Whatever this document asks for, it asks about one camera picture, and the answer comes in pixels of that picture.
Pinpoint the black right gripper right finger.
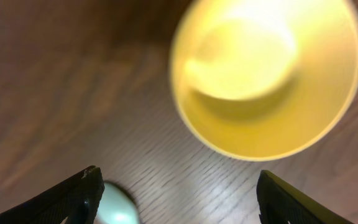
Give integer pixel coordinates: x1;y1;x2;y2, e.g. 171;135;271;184
256;170;352;224

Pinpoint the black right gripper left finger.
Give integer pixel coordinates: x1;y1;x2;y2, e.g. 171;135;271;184
0;166;104;224

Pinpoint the yellow plastic bowl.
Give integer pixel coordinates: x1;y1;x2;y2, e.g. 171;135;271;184
169;0;358;161

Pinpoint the mint green plastic spoon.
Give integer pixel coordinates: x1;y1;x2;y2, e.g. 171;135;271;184
96;182;140;224

